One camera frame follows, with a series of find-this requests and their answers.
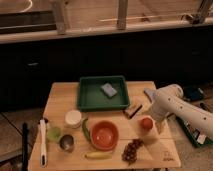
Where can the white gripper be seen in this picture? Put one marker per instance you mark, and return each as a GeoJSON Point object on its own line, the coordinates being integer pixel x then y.
{"type": "Point", "coordinates": [160, 126]}

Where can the red apple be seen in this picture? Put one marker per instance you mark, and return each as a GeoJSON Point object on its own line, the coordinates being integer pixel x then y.
{"type": "Point", "coordinates": [146, 123]}

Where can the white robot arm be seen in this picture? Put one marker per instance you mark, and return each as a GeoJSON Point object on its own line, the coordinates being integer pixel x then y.
{"type": "Point", "coordinates": [169, 99]}

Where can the small metal cup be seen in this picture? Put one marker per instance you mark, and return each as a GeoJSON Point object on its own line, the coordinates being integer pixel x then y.
{"type": "Point", "coordinates": [67, 143]}

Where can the green plastic cup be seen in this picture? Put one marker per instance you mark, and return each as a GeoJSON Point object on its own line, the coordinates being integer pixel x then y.
{"type": "Point", "coordinates": [54, 134]}

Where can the grey wedge object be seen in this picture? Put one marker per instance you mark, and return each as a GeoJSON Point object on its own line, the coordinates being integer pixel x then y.
{"type": "Point", "coordinates": [149, 93]}

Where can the brown black block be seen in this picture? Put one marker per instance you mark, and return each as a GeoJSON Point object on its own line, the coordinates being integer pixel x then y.
{"type": "Point", "coordinates": [132, 110]}

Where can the green bin with clutter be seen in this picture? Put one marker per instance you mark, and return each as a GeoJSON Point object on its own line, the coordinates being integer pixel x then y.
{"type": "Point", "coordinates": [196, 138]}

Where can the dark red grapes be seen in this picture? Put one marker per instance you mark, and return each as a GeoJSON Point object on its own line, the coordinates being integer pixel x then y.
{"type": "Point", "coordinates": [130, 151]}

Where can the orange bowl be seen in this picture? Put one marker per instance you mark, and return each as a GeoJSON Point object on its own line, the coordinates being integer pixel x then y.
{"type": "Point", "coordinates": [104, 135]}

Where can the blue sponge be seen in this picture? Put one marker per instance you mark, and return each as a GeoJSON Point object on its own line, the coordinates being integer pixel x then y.
{"type": "Point", "coordinates": [109, 90]}

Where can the green plastic tray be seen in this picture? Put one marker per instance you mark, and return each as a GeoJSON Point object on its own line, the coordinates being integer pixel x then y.
{"type": "Point", "coordinates": [91, 97]}

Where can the yellow banana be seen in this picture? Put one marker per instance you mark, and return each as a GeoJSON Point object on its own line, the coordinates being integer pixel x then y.
{"type": "Point", "coordinates": [98, 155]}

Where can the green chili pepper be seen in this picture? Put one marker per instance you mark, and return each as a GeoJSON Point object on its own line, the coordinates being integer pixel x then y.
{"type": "Point", "coordinates": [85, 130]}

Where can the black pole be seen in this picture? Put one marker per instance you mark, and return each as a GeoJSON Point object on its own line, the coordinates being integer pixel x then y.
{"type": "Point", "coordinates": [24, 147]}

